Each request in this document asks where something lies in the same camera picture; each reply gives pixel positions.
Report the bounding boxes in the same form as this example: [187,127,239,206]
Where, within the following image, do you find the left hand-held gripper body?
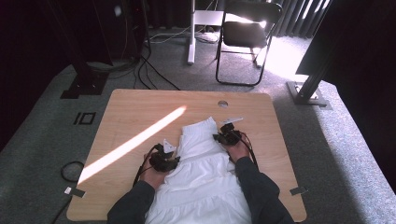
[148,138,177,173]

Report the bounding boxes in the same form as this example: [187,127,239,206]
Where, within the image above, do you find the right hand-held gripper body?
[219,117,245,147]

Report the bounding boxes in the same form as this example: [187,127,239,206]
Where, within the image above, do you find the white skirt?
[144,116,253,224]

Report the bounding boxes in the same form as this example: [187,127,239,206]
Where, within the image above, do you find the person's left hand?
[138,155,171,190]

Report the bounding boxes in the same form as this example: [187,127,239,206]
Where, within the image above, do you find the person's right hand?
[225,139,251,164]

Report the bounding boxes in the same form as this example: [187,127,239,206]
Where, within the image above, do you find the black stand with grey base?
[286,40,330,108]

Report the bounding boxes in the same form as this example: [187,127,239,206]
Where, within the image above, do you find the grey tape strip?
[289,186,309,197]
[64,186,87,199]

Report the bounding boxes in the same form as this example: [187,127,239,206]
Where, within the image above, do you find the white desk leg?
[186,0,225,65]

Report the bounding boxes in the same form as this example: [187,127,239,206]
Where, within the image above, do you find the black folding chair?
[215,0,284,88]

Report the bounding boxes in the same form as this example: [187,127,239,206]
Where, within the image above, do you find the black metal stand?
[46,0,110,100]

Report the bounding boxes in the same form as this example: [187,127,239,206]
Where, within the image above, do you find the black monitor panel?
[295,0,396,82]

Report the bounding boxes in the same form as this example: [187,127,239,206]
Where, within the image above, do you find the dark curtain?
[274,0,332,39]

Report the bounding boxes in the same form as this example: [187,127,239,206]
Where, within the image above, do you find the left hand-held gripper cable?
[133,143,164,188]

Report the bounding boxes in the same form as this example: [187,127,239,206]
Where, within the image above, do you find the hand-held gripper cable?
[133,143,164,188]
[237,131,260,171]

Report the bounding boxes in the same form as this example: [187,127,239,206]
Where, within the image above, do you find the right hand-held gripper cable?
[237,131,260,171]

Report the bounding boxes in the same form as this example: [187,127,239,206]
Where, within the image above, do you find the black floor cables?
[133,46,181,91]

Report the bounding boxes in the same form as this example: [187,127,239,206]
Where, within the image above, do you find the black cable ring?
[60,161,86,183]

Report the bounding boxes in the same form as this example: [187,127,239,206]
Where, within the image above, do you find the white floor cables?
[148,26,219,45]

